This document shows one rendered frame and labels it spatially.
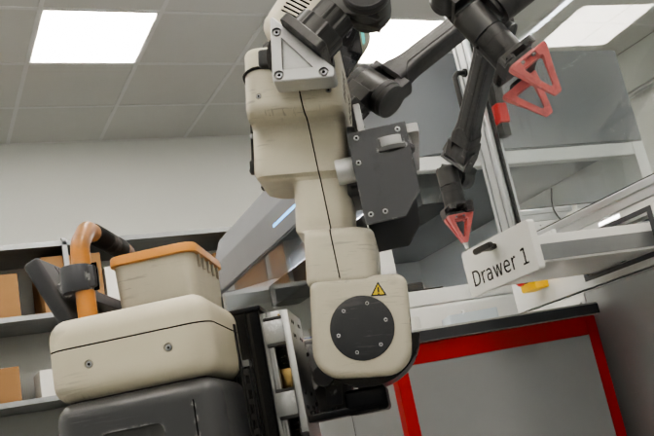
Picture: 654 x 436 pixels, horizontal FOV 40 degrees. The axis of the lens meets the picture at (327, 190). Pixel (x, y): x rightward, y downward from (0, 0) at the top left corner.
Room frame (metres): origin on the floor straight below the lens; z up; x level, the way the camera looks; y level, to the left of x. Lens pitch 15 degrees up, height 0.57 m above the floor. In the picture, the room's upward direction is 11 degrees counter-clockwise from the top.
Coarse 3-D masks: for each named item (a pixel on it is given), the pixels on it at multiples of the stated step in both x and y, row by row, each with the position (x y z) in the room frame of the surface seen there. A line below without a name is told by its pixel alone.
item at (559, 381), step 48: (432, 336) 2.03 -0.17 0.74; (480, 336) 2.09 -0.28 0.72; (528, 336) 2.14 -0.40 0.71; (576, 336) 2.19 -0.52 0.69; (432, 384) 2.03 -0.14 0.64; (480, 384) 2.08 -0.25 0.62; (528, 384) 2.13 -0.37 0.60; (576, 384) 2.18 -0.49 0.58; (336, 432) 2.38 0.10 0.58; (384, 432) 2.11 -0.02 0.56; (432, 432) 2.02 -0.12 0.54; (480, 432) 2.07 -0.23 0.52; (528, 432) 2.12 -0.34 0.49; (576, 432) 2.17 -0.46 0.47; (624, 432) 2.22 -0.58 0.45
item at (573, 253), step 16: (640, 224) 2.01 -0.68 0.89; (544, 240) 1.90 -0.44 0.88; (560, 240) 1.91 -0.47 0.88; (576, 240) 1.93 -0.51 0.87; (592, 240) 1.94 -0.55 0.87; (608, 240) 1.96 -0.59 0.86; (624, 240) 1.98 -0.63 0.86; (640, 240) 2.00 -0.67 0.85; (544, 256) 1.89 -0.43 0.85; (560, 256) 1.91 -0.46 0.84; (576, 256) 1.93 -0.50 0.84; (592, 256) 1.94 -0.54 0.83; (608, 256) 2.00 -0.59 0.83; (624, 256) 2.05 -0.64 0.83; (544, 272) 2.06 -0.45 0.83; (560, 272) 2.11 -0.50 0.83; (576, 272) 2.18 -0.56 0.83; (592, 272) 2.24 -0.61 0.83
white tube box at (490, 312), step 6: (468, 312) 2.23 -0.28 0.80; (474, 312) 2.23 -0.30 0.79; (480, 312) 2.23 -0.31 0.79; (486, 312) 2.24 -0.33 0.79; (492, 312) 2.24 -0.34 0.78; (450, 318) 2.22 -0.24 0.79; (456, 318) 2.22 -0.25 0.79; (462, 318) 2.23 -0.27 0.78; (468, 318) 2.23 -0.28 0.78; (474, 318) 2.23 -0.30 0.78; (480, 318) 2.23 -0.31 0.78; (486, 318) 2.24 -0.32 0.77; (444, 324) 2.29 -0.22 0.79
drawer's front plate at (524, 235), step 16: (528, 224) 1.86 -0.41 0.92; (496, 240) 1.98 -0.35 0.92; (512, 240) 1.93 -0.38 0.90; (528, 240) 1.87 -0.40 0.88; (464, 256) 2.12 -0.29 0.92; (480, 256) 2.05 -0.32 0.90; (496, 256) 1.99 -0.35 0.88; (512, 256) 1.94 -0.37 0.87; (528, 256) 1.89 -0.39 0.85; (480, 272) 2.07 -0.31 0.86; (496, 272) 2.01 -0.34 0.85; (512, 272) 1.95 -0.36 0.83; (528, 272) 1.90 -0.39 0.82; (480, 288) 2.08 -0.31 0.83; (496, 288) 2.04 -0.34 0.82
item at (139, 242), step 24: (144, 240) 5.37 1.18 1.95; (168, 240) 5.49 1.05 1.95; (192, 240) 5.62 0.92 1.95; (216, 240) 5.75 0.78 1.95; (0, 264) 5.23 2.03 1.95; (24, 264) 5.35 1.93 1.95; (48, 312) 5.04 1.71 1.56; (0, 336) 5.31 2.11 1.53; (0, 408) 4.90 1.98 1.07; (24, 408) 5.11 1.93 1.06; (48, 408) 5.39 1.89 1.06
